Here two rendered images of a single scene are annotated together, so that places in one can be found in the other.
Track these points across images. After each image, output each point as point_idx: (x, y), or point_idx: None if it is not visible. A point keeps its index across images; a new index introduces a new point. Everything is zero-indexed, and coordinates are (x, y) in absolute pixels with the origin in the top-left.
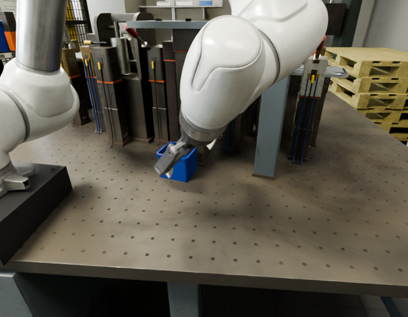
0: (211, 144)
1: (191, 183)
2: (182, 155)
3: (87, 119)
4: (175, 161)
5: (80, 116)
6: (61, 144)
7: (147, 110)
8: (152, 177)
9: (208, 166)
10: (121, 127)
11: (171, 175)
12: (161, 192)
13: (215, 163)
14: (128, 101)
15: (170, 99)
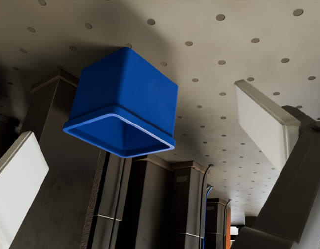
0: (17, 161)
1: (116, 38)
2: (300, 240)
3: (207, 203)
4: None
5: (216, 212)
6: (271, 186)
7: (131, 216)
8: (195, 92)
9: (50, 65)
10: (186, 196)
11: (247, 90)
12: (208, 46)
13: (27, 66)
14: (158, 239)
15: (82, 237)
